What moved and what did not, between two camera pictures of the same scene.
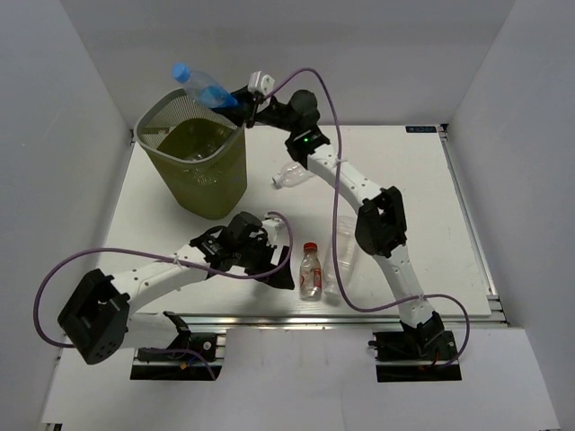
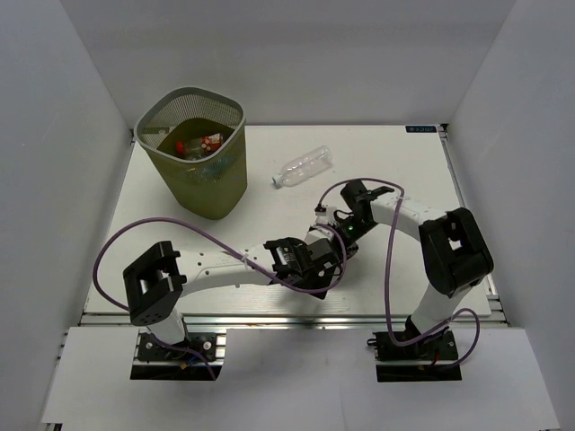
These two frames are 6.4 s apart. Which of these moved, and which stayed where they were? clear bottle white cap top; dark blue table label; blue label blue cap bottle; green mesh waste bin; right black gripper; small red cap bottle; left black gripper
Moved: right black gripper; blue label blue cap bottle; small red cap bottle; left black gripper
Stayed: clear bottle white cap top; dark blue table label; green mesh waste bin
